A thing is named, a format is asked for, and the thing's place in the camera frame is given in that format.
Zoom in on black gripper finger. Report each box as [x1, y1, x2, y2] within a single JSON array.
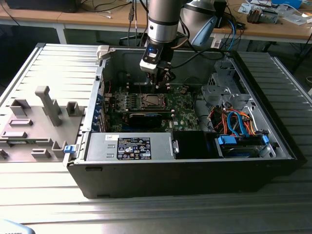
[[150, 70, 164, 90], [162, 66, 176, 86]]

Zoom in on CPU socket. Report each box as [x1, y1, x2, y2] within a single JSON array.
[[140, 92, 170, 108]]

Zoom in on copper CPU cooler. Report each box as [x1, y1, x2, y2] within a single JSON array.
[[247, 6, 263, 24]]

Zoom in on black graphics card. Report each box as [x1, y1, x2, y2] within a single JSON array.
[[127, 111, 163, 128]]

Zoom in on green motherboard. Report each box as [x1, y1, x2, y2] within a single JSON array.
[[103, 82, 203, 134]]

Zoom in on grey metal drive cage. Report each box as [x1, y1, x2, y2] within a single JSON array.
[[200, 59, 254, 110]]

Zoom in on beige case latch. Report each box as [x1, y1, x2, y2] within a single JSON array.
[[97, 45, 111, 61]]

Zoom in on wooden desk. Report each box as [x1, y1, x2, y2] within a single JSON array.
[[0, 0, 312, 41]]

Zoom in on grey power supply unit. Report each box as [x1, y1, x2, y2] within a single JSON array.
[[84, 133, 176, 162]]

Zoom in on hard disk in blue carrier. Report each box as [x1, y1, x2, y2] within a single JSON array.
[[215, 135, 270, 158]]

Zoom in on black PC case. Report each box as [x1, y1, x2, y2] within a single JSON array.
[[62, 44, 303, 199]]

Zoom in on grey metal drive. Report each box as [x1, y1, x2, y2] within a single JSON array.
[[261, 8, 280, 24]]

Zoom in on blue box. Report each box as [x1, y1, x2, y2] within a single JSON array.
[[272, 0, 303, 8]]

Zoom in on grey parts rack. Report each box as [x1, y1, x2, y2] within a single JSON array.
[[0, 85, 86, 163]]

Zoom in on black monitor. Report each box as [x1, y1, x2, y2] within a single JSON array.
[[4, 0, 78, 13]]

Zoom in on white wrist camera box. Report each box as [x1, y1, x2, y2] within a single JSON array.
[[139, 59, 159, 74]]

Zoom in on black camera cable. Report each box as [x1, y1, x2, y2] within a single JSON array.
[[170, 48, 225, 69]]

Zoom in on red yellow power wires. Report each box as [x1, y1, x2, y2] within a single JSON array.
[[209, 108, 229, 131]]

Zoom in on orange data cable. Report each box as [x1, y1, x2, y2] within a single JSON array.
[[240, 111, 256, 135]]

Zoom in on flat blue data cable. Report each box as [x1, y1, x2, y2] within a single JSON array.
[[226, 109, 250, 137]]

